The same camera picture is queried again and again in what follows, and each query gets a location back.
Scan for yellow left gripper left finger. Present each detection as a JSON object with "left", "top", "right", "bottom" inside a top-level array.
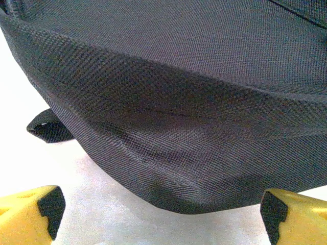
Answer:
[{"left": 0, "top": 185, "right": 66, "bottom": 245}]

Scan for black fabric backpack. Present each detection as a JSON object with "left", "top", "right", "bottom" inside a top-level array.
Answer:
[{"left": 0, "top": 0, "right": 327, "bottom": 215}]

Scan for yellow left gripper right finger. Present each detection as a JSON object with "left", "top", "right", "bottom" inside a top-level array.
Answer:
[{"left": 260, "top": 188, "right": 327, "bottom": 245}]

